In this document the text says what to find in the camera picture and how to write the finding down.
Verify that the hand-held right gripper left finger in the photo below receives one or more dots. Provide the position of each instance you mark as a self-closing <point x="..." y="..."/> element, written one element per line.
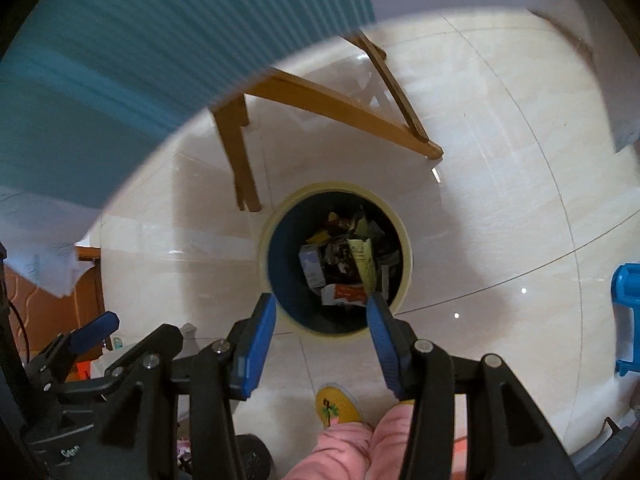
<point x="257" y="345"/>

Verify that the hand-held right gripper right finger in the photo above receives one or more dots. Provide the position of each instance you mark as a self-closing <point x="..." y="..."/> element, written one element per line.
<point x="385" y="350"/>

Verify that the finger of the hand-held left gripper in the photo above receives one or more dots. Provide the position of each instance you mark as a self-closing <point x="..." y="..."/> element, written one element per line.
<point x="165" y="336"/>
<point x="95" y="329"/>

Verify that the white carton with red band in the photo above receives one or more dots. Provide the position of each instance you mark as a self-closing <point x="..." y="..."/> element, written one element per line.
<point x="345" y="294"/>

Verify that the black bin with yellow rim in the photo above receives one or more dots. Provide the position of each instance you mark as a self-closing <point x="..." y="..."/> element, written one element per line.
<point x="285" y="280"/>

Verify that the yellow slipper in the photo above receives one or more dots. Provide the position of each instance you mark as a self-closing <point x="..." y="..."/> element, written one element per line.
<point x="340" y="405"/>

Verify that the pink trousers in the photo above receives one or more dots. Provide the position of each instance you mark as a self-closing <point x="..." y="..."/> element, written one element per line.
<point x="345" y="450"/>

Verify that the black round object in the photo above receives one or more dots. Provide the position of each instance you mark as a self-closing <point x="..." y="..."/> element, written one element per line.
<point x="252" y="457"/>

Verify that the blue plastic stool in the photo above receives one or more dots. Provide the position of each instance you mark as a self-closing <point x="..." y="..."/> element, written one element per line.
<point x="627" y="285"/>

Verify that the table with patterned tablecloth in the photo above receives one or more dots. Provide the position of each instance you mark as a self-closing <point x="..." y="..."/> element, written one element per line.
<point x="150" y="60"/>

